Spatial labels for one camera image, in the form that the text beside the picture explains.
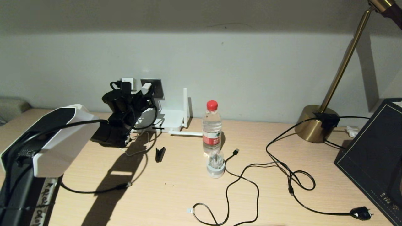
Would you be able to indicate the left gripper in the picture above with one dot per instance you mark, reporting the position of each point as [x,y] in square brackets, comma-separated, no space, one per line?
[124,108]

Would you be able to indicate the white power adapter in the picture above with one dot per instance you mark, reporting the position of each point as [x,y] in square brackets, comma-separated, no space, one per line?
[146,88]

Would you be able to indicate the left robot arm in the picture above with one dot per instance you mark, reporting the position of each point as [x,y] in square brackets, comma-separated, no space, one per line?
[47,141]

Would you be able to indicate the white router with antennas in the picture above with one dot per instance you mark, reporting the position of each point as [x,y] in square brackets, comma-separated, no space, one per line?
[171,121]

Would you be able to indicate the small black clip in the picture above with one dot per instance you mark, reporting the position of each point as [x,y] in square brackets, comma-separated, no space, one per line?
[160,154]

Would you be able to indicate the water bottle with red cap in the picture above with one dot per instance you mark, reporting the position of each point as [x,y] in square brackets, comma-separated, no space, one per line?
[212,125]

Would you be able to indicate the small glass bulb night light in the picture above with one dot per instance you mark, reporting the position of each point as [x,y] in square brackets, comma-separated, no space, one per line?
[215,168]

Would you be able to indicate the grey cushion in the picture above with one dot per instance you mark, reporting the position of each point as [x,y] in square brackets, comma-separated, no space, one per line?
[12,108]

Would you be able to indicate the brass desk lamp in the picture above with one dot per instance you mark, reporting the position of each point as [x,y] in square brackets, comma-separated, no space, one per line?
[312,128]

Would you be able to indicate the black adapter block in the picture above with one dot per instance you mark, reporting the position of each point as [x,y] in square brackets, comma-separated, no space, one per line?
[327,121]

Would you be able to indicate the white crumpled paper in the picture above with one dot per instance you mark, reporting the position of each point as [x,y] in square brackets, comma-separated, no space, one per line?
[350,131]

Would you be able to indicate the dark gift bag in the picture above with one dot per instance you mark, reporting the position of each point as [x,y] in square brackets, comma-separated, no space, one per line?
[370,153]

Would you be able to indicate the grey wall socket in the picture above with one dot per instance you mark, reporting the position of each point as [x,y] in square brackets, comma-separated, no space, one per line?
[158,91]

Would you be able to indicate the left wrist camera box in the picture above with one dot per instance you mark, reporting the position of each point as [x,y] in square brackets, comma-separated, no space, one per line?
[128,84]

